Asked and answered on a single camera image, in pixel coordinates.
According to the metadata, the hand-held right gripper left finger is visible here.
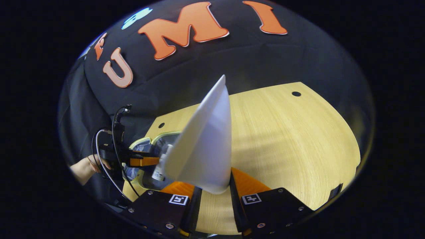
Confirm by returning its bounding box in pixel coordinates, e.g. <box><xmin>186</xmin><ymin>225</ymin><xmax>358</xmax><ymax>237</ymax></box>
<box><xmin>125</xmin><ymin>181</ymin><xmax>202</xmax><ymax>238</ymax></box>

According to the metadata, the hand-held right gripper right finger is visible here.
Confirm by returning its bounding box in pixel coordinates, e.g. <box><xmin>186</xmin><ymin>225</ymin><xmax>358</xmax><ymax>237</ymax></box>
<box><xmin>229</xmin><ymin>167</ymin><xmax>314</xmax><ymax>237</ymax></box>

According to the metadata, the white pump bottle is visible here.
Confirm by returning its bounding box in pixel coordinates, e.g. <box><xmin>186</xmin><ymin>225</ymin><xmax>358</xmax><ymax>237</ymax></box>
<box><xmin>152</xmin><ymin>144</ymin><xmax>174</xmax><ymax>181</ymax></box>

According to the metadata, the white cream tube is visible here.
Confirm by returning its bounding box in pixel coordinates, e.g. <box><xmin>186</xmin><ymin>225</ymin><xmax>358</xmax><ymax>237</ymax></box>
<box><xmin>163</xmin><ymin>75</ymin><xmax>232</xmax><ymax>195</ymax></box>

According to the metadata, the black backdrop cloth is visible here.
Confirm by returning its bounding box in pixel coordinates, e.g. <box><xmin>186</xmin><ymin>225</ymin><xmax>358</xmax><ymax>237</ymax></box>
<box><xmin>58</xmin><ymin>0</ymin><xmax>376</xmax><ymax>199</ymax></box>

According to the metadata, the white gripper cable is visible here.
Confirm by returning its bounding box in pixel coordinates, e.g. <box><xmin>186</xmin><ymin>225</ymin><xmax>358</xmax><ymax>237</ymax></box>
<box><xmin>95</xmin><ymin>129</ymin><xmax>133</xmax><ymax>201</ymax></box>

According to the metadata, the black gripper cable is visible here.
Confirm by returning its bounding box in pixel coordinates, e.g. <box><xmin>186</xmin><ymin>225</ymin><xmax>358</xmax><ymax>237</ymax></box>
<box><xmin>111</xmin><ymin>105</ymin><xmax>140</xmax><ymax>198</ymax></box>

